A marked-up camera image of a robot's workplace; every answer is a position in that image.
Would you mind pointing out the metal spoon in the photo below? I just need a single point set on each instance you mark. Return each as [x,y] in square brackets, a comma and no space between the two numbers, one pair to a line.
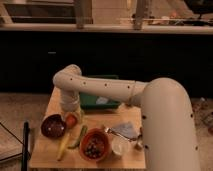
[108,130]

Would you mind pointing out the green cucumber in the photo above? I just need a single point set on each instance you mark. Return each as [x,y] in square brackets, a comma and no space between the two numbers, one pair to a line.
[76,143]

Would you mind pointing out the orange bowl with grapes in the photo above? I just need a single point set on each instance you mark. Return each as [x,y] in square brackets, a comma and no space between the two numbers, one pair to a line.
[94,146]

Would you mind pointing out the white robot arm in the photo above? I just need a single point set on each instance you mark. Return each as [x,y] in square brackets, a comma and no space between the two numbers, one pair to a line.
[169,133]

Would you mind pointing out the yellow banana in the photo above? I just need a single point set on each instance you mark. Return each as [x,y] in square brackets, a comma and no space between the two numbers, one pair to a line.
[63,146]

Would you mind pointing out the white cup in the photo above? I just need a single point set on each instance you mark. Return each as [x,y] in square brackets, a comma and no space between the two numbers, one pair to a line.
[119,146]

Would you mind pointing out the black stand left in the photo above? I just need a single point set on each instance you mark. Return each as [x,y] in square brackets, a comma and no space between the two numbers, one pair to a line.
[25,152]

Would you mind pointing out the grey sponge in tray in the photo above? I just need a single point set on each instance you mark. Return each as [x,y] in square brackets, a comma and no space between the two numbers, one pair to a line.
[102,100]

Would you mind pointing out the blue grey cloth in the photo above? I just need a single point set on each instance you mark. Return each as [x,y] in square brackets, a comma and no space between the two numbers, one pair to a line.
[125,129]

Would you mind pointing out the green tray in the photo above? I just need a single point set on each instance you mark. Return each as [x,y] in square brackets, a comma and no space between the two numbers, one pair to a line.
[89,101]

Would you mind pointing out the red apple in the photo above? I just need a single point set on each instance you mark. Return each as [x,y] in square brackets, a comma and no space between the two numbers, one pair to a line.
[71,121]

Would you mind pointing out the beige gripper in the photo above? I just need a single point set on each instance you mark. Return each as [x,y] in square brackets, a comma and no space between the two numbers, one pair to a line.
[78,114]

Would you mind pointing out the purple bowl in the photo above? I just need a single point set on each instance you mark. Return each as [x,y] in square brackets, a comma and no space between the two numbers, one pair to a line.
[53,126]

